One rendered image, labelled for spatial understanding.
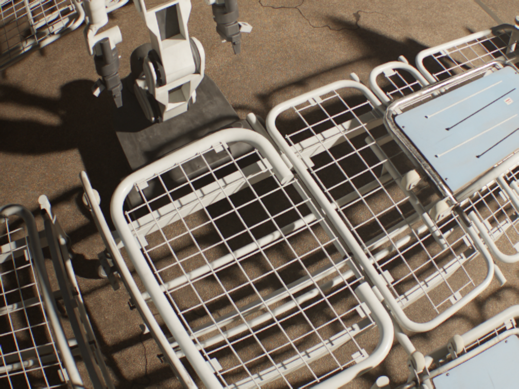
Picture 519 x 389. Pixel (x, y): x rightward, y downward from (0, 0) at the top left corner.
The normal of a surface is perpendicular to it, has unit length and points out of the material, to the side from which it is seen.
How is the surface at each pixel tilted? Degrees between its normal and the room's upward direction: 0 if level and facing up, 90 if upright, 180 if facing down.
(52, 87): 0
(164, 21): 80
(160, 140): 0
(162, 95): 101
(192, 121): 0
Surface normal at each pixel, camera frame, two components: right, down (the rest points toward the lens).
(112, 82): 0.48, 0.61
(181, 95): 0.25, -0.10
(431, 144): -0.04, -0.60
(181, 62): 0.45, 0.45
